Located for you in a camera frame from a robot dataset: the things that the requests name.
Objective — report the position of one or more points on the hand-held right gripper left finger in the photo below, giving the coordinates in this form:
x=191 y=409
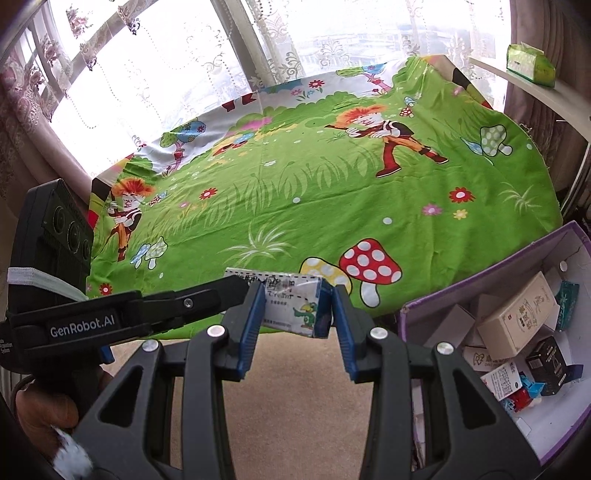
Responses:
x=251 y=323

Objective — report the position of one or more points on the black box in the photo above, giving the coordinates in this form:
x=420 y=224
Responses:
x=547 y=364

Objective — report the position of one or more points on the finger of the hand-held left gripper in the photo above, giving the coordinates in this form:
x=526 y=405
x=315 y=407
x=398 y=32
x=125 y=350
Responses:
x=194 y=302

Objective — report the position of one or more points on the beige barcode box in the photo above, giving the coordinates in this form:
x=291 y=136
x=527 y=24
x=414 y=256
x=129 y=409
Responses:
x=517 y=318

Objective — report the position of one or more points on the cream box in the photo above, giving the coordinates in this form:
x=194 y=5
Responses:
x=478 y=360

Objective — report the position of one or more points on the person's left hand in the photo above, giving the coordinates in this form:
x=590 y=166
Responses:
x=41 y=406

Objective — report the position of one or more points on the green white patterned box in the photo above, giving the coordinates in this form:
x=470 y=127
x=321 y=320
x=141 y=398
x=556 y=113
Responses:
x=295 y=304

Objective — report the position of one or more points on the white small text box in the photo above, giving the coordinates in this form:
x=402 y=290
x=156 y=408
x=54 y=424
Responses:
x=489 y=301

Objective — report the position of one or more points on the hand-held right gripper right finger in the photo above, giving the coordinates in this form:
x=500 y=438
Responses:
x=344 y=327

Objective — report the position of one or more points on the white curved shelf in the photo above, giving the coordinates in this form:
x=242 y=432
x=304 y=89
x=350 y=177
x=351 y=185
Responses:
x=572 y=99

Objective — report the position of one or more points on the white medicine box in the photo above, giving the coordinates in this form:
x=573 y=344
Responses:
x=501 y=378

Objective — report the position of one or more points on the green cartoon printed blanket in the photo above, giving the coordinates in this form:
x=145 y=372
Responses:
x=323 y=194

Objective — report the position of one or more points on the white cube box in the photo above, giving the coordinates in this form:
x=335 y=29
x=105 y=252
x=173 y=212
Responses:
x=450 y=323

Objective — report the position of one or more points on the brown drape curtain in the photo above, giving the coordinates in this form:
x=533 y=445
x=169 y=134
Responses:
x=554 y=27
x=46 y=157

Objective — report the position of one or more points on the teal box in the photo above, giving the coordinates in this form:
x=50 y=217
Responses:
x=565 y=300

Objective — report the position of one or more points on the green tissue pack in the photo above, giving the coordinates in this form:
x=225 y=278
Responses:
x=531 y=64

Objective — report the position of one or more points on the beige stool cushion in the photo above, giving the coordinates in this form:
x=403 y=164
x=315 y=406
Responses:
x=295 y=406

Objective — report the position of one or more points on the red blue toy truck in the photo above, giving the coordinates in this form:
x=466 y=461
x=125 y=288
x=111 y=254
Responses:
x=526 y=394

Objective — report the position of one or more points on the white fluffy tuft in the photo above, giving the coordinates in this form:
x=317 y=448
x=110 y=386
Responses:
x=69 y=457

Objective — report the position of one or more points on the purple storage box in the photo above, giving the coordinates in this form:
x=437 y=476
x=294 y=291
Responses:
x=517 y=267

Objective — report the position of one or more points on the white lace curtain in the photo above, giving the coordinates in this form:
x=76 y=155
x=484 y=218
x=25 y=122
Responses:
x=207 y=69

